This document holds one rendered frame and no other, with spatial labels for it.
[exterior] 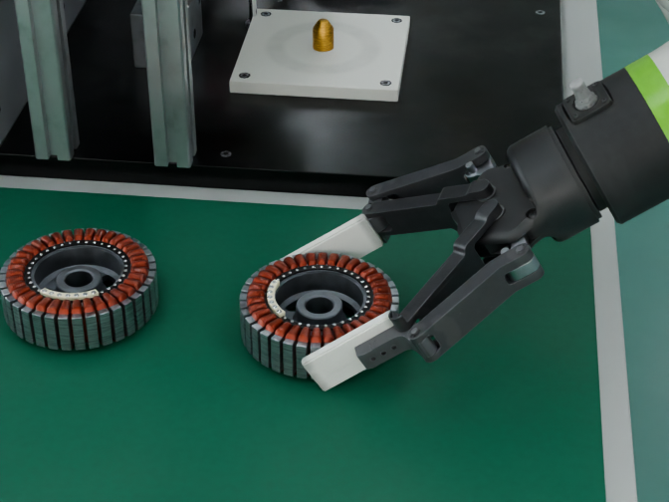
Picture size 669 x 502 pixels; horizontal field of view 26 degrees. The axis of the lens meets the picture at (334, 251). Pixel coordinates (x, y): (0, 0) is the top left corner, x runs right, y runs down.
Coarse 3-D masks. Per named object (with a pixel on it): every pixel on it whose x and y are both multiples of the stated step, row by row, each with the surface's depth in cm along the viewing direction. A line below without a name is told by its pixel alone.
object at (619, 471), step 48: (576, 0) 150; (576, 48) 141; (0, 144) 126; (96, 192) 119; (144, 192) 119; (192, 192) 119; (240, 192) 119; (288, 192) 119; (624, 384) 99; (624, 432) 95; (624, 480) 92
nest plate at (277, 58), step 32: (256, 32) 136; (288, 32) 136; (352, 32) 136; (384, 32) 136; (256, 64) 131; (288, 64) 131; (320, 64) 131; (352, 64) 131; (384, 64) 131; (320, 96) 128; (352, 96) 128; (384, 96) 127
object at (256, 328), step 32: (288, 256) 106; (320, 256) 105; (256, 288) 102; (288, 288) 104; (320, 288) 105; (352, 288) 104; (384, 288) 102; (256, 320) 99; (288, 320) 99; (320, 320) 101; (352, 320) 99; (256, 352) 100; (288, 352) 98
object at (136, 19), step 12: (192, 0) 132; (132, 12) 130; (192, 12) 133; (132, 24) 130; (192, 24) 133; (132, 36) 131; (192, 36) 133; (132, 48) 132; (144, 48) 131; (192, 48) 134; (144, 60) 132
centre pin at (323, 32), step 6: (324, 18) 132; (318, 24) 132; (324, 24) 132; (330, 24) 132; (318, 30) 132; (324, 30) 132; (330, 30) 132; (318, 36) 132; (324, 36) 132; (330, 36) 132; (318, 42) 132; (324, 42) 132; (330, 42) 132; (318, 48) 133; (324, 48) 133; (330, 48) 133
